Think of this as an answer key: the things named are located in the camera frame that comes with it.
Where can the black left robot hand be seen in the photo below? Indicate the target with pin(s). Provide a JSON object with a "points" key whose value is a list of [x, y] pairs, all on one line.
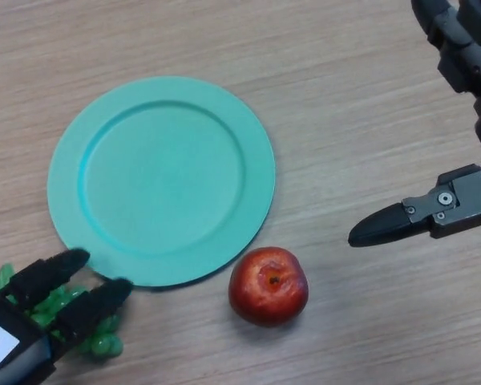
{"points": [[20, 361]]}

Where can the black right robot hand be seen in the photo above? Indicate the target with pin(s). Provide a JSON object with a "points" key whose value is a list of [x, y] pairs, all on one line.
{"points": [[465, 204]]}

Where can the red apple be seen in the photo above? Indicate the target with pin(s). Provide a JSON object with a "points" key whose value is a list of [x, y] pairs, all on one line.
{"points": [[268, 293]]}

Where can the teal round plate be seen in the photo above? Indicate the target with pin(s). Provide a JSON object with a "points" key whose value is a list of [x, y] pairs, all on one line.
{"points": [[160, 180]]}

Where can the green grapes bunch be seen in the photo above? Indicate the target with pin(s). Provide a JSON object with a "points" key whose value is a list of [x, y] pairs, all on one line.
{"points": [[104, 345]]}

